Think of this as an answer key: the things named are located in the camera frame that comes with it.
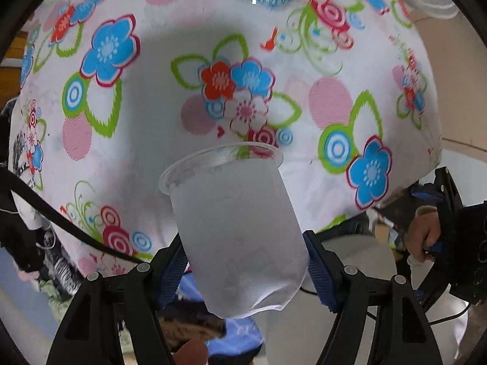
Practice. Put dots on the floral tablecloth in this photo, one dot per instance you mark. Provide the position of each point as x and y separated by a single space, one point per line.
343 88

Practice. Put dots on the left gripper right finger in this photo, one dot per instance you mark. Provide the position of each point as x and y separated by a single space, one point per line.
402 334

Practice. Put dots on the person's right hand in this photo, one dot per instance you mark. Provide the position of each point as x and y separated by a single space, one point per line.
424 231

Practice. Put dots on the printed white bag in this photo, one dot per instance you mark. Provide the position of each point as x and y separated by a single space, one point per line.
28 131

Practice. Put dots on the frosted white plastic cup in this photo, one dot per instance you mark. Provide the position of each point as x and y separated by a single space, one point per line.
238 227

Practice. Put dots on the person's left hand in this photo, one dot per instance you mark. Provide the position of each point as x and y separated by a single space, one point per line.
194 352

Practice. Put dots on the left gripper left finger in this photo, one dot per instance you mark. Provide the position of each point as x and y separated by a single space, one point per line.
88 333

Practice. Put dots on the wooden chair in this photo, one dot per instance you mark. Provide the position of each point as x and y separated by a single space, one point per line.
11 68

